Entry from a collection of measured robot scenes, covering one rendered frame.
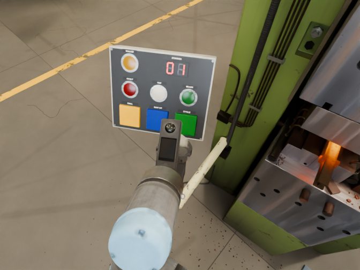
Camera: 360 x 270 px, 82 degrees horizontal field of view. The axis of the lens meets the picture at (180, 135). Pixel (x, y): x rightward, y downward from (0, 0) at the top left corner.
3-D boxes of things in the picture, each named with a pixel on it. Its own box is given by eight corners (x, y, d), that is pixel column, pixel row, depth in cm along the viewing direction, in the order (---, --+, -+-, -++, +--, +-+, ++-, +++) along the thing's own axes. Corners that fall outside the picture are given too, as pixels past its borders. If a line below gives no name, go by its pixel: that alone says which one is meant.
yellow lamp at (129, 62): (133, 74, 67) (130, 62, 63) (122, 68, 68) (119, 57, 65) (139, 68, 68) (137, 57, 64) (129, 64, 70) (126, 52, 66)
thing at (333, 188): (322, 182, 69) (324, 180, 68) (330, 180, 70) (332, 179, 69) (330, 195, 67) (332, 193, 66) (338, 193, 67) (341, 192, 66)
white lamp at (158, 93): (161, 103, 69) (160, 94, 66) (150, 97, 71) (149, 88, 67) (167, 98, 71) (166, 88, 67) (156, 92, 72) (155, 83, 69)
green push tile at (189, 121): (194, 136, 72) (197, 116, 69) (173, 133, 74) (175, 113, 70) (195, 134, 74) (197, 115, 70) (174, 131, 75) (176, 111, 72)
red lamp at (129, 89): (133, 99, 70) (130, 90, 67) (122, 94, 72) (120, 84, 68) (139, 94, 72) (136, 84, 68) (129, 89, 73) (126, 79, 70)
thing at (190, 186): (181, 211, 95) (181, 208, 91) (172, 204, 97) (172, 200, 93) (227, 145, 116) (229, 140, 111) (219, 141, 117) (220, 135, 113)
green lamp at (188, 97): (191, 108, 68) (192, 98, 64) (179, 102, 70) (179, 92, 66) (196, 102, 69) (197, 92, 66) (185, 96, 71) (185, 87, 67)
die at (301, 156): (338, 183, 69) (356, 172, 62) (280, 152, 76) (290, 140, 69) (361, 107, 89) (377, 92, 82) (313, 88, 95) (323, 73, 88)
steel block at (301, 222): (309, 247, 98) (385, 226, 61) (237, 199, 111) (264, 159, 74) (337, 161, 124) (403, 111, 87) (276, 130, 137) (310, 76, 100)
